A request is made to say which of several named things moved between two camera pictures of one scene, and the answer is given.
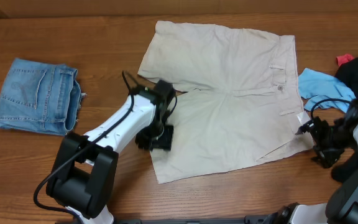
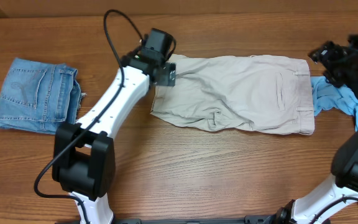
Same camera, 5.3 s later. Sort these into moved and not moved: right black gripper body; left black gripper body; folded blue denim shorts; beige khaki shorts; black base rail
Moved: beige khaki shorts; left black gripper body; right black gripper body
Not moved: black base rail; folded blue denim shorts
